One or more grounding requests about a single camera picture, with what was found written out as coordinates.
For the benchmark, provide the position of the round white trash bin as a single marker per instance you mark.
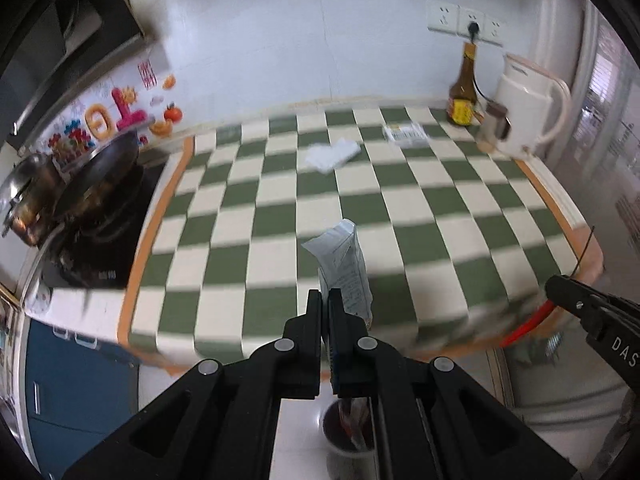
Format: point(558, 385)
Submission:
point(331, 432)

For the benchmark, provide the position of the colourful wall stickers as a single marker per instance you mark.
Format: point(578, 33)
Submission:
point(100, 120)

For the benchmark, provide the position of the brown sauce bottle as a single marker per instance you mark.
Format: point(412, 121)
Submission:
point(462, 105)

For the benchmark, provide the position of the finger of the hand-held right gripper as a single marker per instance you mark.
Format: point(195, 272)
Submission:
point(575, 300)

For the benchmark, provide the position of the green white checkered table mat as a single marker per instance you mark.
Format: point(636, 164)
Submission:
point(250, 210)

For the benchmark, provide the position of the crumpled white tissue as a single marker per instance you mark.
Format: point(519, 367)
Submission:
point(332, 154)

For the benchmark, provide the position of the small white green box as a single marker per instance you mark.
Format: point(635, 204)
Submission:
point(406, 134)

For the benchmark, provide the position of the thin dark stick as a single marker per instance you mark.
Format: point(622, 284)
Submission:
point(585, 252)

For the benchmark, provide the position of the steel pot with lid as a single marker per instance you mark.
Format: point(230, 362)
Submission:
point(22, 195)

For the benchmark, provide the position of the glass sliding door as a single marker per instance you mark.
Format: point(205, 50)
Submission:
point(610, 135)

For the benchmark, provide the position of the black frying pan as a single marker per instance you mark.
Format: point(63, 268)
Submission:
point(100, 170)

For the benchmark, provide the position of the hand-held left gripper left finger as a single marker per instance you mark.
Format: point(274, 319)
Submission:
point(310, 320)

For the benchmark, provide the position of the white electric kettle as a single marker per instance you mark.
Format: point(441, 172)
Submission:
point(525, 105)

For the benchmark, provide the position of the black gas stove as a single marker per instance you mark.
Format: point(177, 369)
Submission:
point(115, 245)

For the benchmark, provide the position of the white wall outlet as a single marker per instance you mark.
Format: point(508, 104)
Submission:
point(495, 30)
point(480, 17)
point(442, 15)

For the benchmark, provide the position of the red wrapper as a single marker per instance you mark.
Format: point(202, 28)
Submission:
point(525, 327)

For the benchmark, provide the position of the blue base cabinet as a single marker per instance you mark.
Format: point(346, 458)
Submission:
point(70, 385)

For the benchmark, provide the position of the white printed sachet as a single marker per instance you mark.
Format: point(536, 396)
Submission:
point(345, 265)

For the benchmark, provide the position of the black range hood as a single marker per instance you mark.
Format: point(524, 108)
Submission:
point(50, 35)

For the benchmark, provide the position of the glass spice jar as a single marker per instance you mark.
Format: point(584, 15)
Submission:
point(492, 127)

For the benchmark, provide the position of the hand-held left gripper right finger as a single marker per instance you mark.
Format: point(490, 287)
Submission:
point(337, 330)

